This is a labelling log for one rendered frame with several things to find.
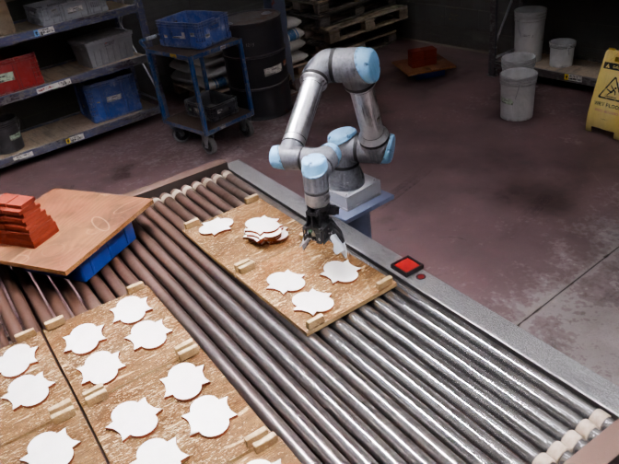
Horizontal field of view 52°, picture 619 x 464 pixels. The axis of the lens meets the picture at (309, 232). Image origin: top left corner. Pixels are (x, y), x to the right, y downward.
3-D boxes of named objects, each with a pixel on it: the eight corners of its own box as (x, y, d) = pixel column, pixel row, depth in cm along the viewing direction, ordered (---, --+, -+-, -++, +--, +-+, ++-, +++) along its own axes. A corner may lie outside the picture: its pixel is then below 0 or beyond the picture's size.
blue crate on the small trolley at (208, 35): (191, 33, 556) (186, 9, 545) (233, 37, 529) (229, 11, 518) (158, 46, 531) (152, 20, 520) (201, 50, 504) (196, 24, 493)
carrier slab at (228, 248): (260, 201, 261) (259, 197, 260) (319, 238, 231) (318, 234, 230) (182, 233, 245) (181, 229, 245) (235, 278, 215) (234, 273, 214)
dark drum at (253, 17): (270, 95, 657) (256, 5, 612) (306, 107, 615) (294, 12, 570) (221, 112, 628) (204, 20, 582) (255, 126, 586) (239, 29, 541)
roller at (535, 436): (201, 188, 288) (198, 178, 285) (579, 466, 144) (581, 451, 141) (191, 191, 286) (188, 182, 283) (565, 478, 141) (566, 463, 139)
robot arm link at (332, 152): (309, 139, 203) (296, 155, 194) (342, 141, 199) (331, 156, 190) (311, 162, 207) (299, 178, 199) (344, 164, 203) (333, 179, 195)
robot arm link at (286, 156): (303, 40, 219) (262, 156, 198) (333, 40, 215) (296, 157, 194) (312, 64, 229) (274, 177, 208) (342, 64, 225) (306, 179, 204)
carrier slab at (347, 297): (319, 237, 231) (319, 234, 230) (397, 286, 201) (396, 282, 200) (236, 278, 215) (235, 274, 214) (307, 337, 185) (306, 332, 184)
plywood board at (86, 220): (55, 191, 267) (53, 188, 266) (154, 203, 248) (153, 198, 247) (-41, 256, 229) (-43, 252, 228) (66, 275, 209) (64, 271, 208)
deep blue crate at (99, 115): (128, 100, 651) (118, 64, 632) (143, 109, 621) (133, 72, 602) (80, 114, 628) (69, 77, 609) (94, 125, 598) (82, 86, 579)
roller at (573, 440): (210, 184, 290) (208, 174, 287) (593, 455, 146) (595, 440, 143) (201, 188, 288) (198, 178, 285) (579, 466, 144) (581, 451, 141)
